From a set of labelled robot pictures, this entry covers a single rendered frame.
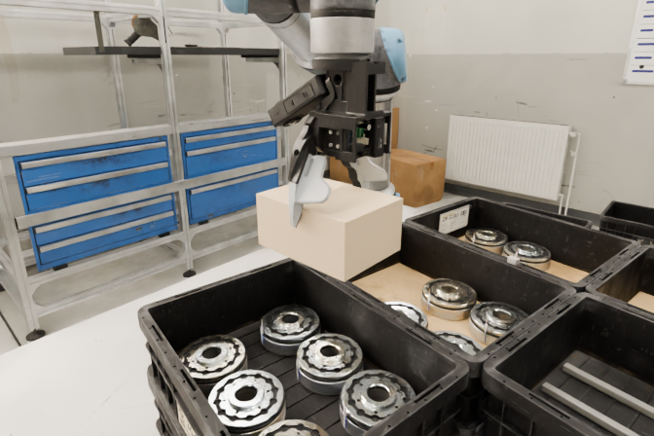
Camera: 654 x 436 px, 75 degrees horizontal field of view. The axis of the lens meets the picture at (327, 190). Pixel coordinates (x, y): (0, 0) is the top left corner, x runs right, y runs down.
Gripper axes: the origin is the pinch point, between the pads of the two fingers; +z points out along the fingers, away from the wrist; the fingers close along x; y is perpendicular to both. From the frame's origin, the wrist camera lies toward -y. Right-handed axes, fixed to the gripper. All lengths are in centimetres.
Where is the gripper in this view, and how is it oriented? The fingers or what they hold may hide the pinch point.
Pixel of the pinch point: (328, 211)
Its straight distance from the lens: 58.2
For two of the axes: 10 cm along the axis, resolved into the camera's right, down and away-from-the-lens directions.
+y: 7.4, 2.1, -6.4
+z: 0.0, 9.5, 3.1
